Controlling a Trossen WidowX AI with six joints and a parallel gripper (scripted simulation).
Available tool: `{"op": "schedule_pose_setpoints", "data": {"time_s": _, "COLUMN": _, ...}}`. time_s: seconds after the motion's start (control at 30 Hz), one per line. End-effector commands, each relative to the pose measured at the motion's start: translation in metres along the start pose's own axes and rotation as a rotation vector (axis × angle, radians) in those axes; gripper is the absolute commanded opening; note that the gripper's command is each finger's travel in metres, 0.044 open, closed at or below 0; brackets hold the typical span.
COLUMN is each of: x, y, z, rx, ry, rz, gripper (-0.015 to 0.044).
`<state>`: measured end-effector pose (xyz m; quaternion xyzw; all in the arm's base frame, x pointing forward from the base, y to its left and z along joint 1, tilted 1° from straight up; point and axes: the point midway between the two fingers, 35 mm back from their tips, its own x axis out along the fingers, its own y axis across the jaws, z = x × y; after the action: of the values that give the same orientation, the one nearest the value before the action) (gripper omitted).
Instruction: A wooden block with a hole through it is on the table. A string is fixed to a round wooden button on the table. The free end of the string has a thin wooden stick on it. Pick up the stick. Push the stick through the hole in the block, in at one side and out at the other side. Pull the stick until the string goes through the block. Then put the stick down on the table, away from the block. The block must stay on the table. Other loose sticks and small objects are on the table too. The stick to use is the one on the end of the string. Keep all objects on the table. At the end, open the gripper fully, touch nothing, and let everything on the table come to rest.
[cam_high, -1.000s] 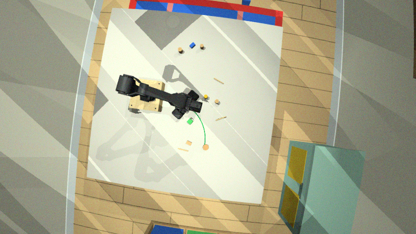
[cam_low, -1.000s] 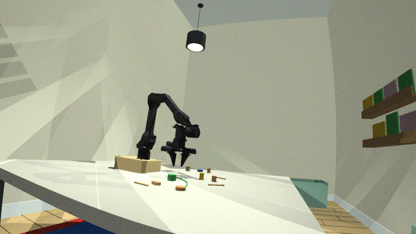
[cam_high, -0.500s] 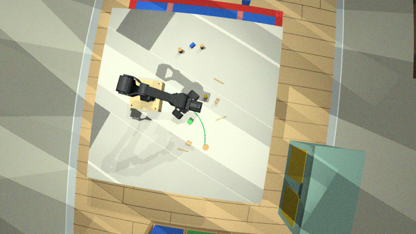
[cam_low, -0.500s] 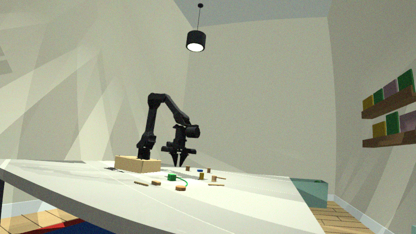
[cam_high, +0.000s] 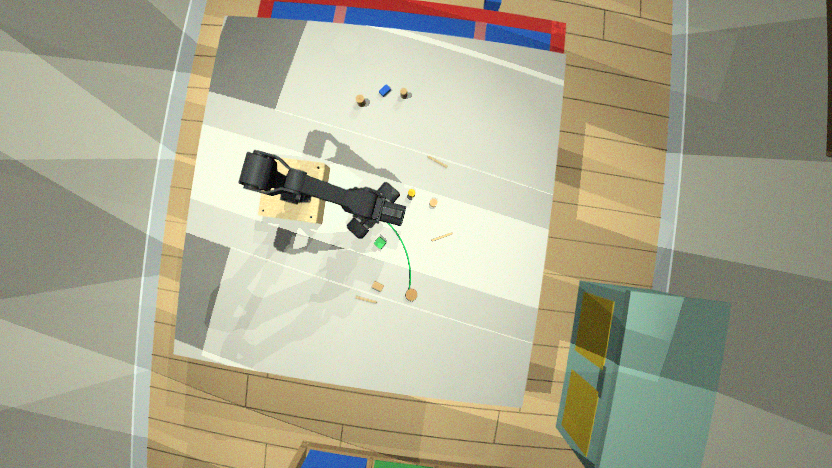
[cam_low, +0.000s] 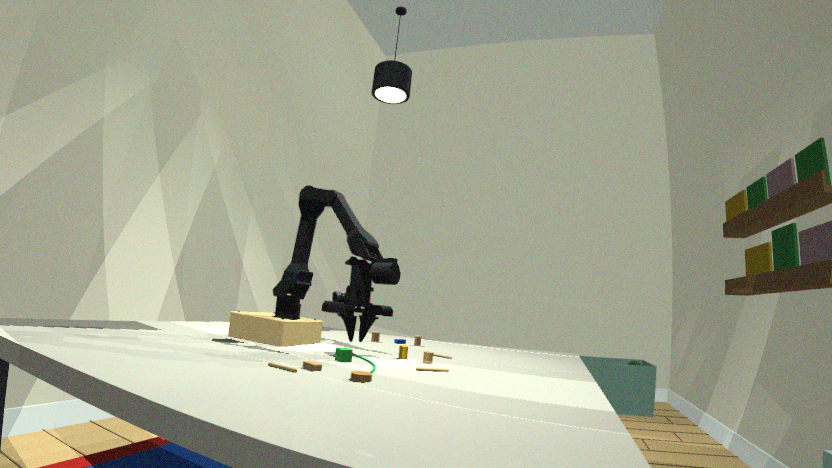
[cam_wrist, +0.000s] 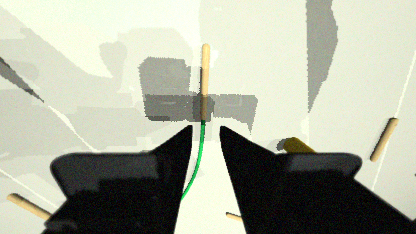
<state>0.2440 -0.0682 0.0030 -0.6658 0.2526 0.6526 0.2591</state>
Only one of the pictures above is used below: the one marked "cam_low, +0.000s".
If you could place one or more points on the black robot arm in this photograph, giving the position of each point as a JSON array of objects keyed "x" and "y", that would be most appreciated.
[{"x": 297, "y": 277}]

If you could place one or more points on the round wooden button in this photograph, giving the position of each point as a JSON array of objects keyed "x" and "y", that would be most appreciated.
[{"x": 361, "y": 376}]

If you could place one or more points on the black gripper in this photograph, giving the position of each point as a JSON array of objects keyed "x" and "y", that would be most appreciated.
[{"x": 359, "y": 295}]

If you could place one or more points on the green block with hole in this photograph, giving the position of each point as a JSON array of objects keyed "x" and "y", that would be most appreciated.
[{"x": 343, "y": 355}]

